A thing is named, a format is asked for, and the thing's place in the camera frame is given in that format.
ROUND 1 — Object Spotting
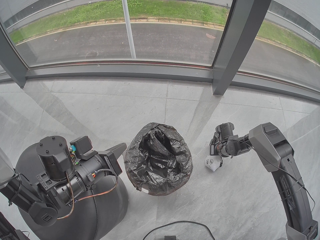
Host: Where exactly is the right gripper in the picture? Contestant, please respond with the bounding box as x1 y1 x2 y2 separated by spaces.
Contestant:
209 140 226 158

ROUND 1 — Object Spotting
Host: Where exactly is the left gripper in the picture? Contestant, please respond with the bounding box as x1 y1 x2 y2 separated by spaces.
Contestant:
74 142 128 188

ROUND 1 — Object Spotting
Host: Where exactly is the black plastic bag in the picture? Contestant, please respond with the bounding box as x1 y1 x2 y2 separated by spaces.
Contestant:
123 122 194 196

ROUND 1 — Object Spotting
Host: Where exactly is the white trash bin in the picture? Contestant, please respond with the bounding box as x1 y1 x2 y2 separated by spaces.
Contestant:
139 182 185 197

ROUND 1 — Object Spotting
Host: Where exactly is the window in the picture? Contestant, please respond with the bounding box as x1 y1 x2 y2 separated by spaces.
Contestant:
0 0 320 96

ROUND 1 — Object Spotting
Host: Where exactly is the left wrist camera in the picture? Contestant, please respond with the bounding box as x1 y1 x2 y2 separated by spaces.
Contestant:
69 135 98 161

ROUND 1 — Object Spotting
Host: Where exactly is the black cable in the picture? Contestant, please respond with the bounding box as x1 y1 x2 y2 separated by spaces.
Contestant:
145 220 216 240

